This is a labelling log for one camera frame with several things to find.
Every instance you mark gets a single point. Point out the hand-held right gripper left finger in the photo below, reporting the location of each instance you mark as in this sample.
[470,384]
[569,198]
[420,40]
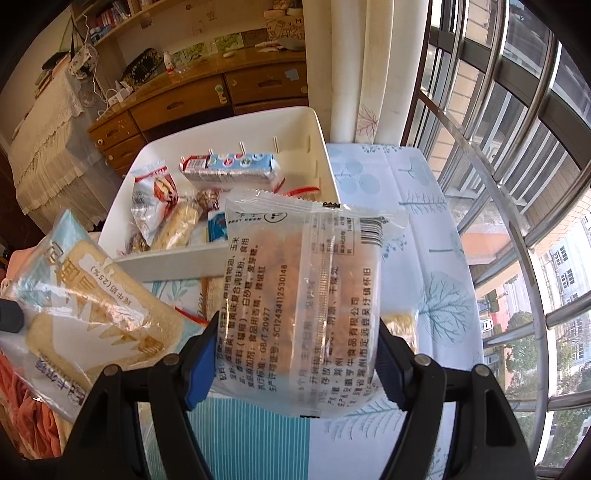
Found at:
[201,364]

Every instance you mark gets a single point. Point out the metal window railing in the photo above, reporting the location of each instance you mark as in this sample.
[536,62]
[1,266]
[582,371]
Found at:
[508,138]

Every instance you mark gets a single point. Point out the wooden bookshelf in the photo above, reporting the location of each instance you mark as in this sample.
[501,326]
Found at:
[194,27]

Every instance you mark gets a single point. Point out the red snack packet clear wrapper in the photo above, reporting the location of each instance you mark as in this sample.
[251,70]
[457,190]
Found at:
[302,189]

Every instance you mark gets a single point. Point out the black flat object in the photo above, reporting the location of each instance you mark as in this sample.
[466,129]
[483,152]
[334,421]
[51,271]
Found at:
[57,57]

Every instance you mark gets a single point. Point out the cardboard box with drawings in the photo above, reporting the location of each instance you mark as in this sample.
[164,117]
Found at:
[286,27]

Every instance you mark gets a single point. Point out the wooden desk with drawers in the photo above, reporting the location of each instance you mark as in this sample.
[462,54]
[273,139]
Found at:
[184,106]

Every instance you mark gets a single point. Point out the white plastic basket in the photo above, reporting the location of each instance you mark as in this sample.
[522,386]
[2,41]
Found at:
[295,134]

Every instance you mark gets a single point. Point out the grey bowl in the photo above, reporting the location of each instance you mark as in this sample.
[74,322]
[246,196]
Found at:
[288,42]

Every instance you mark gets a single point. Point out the small brown snack packet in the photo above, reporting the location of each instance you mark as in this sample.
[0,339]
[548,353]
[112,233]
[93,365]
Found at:
[207,199]

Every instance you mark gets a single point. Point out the red white nut snack packet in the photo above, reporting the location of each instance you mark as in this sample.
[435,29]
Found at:
[154,189]

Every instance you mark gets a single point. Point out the light blue toast bread bag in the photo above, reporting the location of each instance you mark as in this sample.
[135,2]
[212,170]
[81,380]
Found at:
[92,295]

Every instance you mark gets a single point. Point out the small blue snack packet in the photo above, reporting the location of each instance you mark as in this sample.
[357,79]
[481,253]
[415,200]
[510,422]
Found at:
[217,228]

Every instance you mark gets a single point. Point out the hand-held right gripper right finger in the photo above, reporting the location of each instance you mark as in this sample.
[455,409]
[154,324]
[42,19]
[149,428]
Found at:
[390,367]

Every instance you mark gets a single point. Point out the row of books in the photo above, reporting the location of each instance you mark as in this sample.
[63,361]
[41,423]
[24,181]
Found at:
[111,14]

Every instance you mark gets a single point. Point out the blue white snack pack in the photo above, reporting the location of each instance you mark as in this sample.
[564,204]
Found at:
[231,168]

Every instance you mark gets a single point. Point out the white green drawer lock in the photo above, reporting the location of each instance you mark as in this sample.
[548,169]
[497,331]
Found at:
[220,94]

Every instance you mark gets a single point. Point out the white power strip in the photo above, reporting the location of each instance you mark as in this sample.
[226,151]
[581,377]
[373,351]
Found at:
[117,94]

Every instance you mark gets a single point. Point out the green patterned card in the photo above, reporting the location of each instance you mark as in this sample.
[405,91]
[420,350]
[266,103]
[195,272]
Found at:
[207,48]

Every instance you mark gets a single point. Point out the lace covered furniture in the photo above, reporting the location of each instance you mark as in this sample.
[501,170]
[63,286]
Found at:
[51,138]

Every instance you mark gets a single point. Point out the clear biscuit packet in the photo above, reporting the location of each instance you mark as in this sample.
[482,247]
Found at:
[295,300]

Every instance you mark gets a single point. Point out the clear oat bar packet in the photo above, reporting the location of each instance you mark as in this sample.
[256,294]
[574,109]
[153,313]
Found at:
[178,226]

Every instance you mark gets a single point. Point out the yellow crumbly snack packet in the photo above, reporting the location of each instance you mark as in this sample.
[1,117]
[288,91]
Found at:
[404,327]

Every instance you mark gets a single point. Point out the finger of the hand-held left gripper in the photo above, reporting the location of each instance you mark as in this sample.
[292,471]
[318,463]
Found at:
[10,316]

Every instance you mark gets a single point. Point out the small white bottle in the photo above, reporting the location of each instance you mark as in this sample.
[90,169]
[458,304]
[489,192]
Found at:
[169,62]

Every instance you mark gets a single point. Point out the cream leaf print curtain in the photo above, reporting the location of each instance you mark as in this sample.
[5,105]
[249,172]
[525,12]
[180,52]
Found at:
[351,69]

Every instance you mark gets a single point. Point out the black floral case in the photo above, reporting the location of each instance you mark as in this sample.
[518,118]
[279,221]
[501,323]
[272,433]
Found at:
[143,69]

